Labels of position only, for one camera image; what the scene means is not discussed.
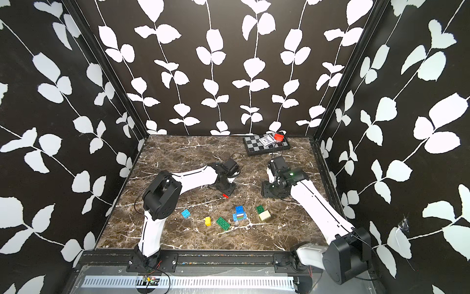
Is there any black white chessboard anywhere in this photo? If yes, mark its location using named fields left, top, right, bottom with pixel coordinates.
left=243, top=134, right=291, bottom=156

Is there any small circuit board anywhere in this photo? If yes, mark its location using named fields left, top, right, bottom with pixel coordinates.
left=136, top=276, right=160, bottom=289

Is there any white perforated strip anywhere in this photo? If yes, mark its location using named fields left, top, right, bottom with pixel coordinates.
left=80, top=276, right=296, bottom=291

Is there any dark blue lego brick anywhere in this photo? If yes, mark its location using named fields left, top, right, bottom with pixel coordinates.
left=236, top=206, right=245, bottom=214

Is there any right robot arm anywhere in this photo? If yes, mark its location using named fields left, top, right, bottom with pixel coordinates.
left=261, top=156, right=372, bottom=285

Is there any cyan lego brick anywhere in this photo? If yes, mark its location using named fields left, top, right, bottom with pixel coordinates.
left=181, top=209, right=191, bottom=219

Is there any long green lego brick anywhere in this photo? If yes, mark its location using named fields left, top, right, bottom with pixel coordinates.
left=216, top=217, right=231, bottom=232

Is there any cream lego brick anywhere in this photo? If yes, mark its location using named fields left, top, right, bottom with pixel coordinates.
left=258, top=210, right=271, bottom=221

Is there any playing card deck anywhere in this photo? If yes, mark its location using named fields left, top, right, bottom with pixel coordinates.
left=258, top=134, right=276, bottom=147

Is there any black mounting rail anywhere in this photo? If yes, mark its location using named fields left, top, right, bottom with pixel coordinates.
left=75, top=249, right=368, bottom=274

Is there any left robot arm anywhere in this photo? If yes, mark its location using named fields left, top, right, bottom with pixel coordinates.
left=137, top=159, right=241, bottom=261

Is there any red block on chessboard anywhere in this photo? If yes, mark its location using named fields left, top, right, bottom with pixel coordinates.
left=274, top=133, right=285, bottom=142

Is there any long blue lego brick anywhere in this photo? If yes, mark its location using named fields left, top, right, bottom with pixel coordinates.
left=233, top=213, right=247, bottom=222

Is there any dark green lego brick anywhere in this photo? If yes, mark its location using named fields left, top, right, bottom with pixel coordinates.
left=256, top=205, right=264, bottom=214

